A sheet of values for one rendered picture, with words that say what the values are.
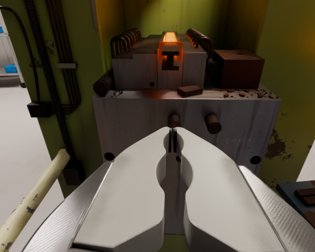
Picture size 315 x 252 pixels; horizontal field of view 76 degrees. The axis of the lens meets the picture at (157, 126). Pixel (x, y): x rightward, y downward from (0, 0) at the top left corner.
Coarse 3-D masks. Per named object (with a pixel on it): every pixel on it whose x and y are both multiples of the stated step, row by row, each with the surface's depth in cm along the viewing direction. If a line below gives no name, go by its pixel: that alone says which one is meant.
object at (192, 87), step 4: (180, 88) 42; (184, 88) 42; (188, 88) 42; (192, 88) 42; (196, 88) 42; (200, 88) 42; (180, 92) 42; (184, 92) 40; (188, 92) 41; (192, 92) 41; (196, 92) 42; (200, 92) 42; (184, 96) 41
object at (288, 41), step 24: (240, 0) 65; (264, 0) 49; (288, 0) 48; (312, 0) 48; (240, 24) 65; (264, 24) 51; (288, 24) 50; (312, 24) 50; (240, 48) 64; (264, 48) 53; (288, 48) 53; (312, 48) 53; (264, 72) 56; (288, 72) 56; (312, 72) 56; (288, 96) 60; (312, 96) 59; (288, 120) 63; (312, 120) 63; (288, 144) 68; (264, 168) 73; (288, 168) 72
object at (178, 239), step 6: (168, 234) 63; (174, 234) 62; (180, 234) 62; (168, 240) 64; (174, 240) 64; (180, 240) 64; (162, 246) 66; (168, 246) 65; (174, 246) 65; (180, 246) 65; (186, 246) 65
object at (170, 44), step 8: (168, 32) 65; (168, 40) 47; (160, 48) 40; (168, 48) 34; (176, 48) 34; (160, 56) 41; (168, 56) 32; (176, 56) 40; (168, 64) 33; (176, 64) 34
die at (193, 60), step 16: (176, 32) 74; (128, 48) 55; (144, 48) 48; (192, 48) 46; (112, 64) 44; (128, 64) 43; (144, 64) 43; (160, 64) 43; (192, 64) 43; (128, 80) 45; (144, 80) 45; (160, 80) 45; (176, 80) 45; (192, 80) 44
